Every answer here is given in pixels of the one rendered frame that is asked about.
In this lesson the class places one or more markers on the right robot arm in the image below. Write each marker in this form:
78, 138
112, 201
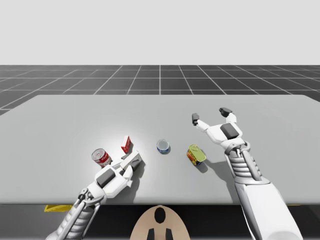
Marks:
260, 195

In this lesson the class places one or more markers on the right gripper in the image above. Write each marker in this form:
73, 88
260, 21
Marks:
225, 132

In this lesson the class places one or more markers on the tan robot part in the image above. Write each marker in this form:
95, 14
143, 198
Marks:
160, 225

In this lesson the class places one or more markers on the green and blue rectangular can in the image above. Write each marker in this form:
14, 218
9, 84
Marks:
196, 154

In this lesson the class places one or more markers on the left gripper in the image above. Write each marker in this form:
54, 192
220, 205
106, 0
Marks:
112, 182

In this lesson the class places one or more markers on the blue flat can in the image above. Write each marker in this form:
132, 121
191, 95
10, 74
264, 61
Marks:
163, 146

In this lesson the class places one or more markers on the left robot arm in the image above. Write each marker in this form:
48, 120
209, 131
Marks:
75, 220

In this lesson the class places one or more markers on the red carton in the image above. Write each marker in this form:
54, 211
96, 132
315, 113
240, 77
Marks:
126, 144

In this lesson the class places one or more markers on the red and white can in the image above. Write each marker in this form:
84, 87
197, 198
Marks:
101, 158

